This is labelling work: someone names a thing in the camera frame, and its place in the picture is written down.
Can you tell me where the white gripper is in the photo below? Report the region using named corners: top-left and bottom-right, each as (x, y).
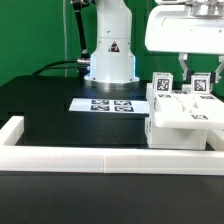
top-left (145, 0), bottom-right (224, 83)

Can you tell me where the white chair back piece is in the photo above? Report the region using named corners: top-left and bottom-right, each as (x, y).
top-left (146, 83), bottom-right (224, 130)

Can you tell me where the white chair seat piece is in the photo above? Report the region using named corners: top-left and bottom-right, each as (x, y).
top-left (145, 117), bottom-right (208, 150)

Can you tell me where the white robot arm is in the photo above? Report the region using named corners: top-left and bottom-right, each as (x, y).
top-left (86, 0), bottom-right (224, 86)

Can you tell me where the white marker sheet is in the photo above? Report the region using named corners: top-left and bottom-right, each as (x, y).
top-left (69, 98), bottom-right (149, 114)

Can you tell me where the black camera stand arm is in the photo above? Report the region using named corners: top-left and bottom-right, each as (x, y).
top-left (69, 0), bottom-right (92, 79)

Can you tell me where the black cable bundle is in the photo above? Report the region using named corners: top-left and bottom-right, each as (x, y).
top-left (31, 59), bottom-right (91, 77)

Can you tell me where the white U-shaped fence frame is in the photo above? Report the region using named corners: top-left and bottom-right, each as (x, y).
top-left (0, 116), bottom-right (224, 176)

